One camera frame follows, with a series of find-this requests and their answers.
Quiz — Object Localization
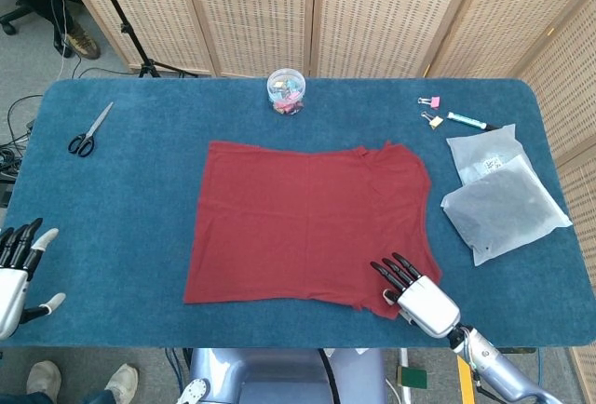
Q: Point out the blue table mat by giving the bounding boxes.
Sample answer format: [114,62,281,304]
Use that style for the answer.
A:
[0,77,596,349]

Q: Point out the white sneaker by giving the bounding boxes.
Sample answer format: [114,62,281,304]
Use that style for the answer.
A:
[26,360,62,396]
[104,363,140,403]

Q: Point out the silver robot torso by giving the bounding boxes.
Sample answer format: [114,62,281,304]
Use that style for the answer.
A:
[176,347,387,404]

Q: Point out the white green marker pen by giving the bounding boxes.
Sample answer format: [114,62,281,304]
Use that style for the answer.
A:
[446,111,499,133]

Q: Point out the camouflage shoe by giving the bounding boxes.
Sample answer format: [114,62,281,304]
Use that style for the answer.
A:
[64,21,102,60]

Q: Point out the wicker folding screen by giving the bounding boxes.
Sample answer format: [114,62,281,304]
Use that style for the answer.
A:
[53,0,596,404]

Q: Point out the black tripod stand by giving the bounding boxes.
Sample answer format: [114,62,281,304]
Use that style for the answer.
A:
[86,0,199,79]

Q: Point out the clear jar of binder clips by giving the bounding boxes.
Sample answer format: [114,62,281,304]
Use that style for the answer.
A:
[265,68,307,116]

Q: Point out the black-handled scissors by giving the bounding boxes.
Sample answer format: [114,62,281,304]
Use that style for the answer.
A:
[68,101,115,158]

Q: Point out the black floor cables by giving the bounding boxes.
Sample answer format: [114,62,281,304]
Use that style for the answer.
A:
[0,94,46,182]

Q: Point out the white bag with dark contents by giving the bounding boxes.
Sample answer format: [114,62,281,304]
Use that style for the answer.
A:
[440,154,574,268]

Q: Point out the blue cable bundle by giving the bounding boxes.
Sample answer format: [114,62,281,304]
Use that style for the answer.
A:
[165,347,193,398]

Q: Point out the green box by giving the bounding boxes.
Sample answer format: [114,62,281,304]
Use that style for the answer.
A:
[395,365,428,390]

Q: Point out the white labelled plastic bag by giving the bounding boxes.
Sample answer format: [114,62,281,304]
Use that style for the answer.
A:
[445,123,532,186]

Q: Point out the red t-shirt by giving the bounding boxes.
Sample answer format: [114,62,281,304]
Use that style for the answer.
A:
[183,141,443,320]

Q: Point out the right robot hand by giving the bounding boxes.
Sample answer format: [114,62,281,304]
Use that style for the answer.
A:
[370,252,461,339]

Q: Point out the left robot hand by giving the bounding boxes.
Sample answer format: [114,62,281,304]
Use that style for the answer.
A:
[0,217,67,341]

